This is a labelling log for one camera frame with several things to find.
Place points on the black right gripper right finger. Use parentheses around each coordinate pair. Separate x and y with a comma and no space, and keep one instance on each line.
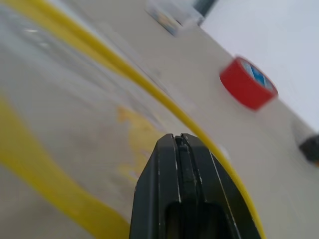
(211,194)

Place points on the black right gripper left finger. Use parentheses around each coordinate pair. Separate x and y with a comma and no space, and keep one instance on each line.
(159,189)

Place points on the clear plastic bag yellow trim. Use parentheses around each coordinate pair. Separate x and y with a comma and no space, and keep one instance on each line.
(74,119)

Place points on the black cylindrical object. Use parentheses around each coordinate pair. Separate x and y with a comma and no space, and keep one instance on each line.
(309,147)

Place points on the red tape roll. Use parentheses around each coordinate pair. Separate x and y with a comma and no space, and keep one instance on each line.
(245,85)

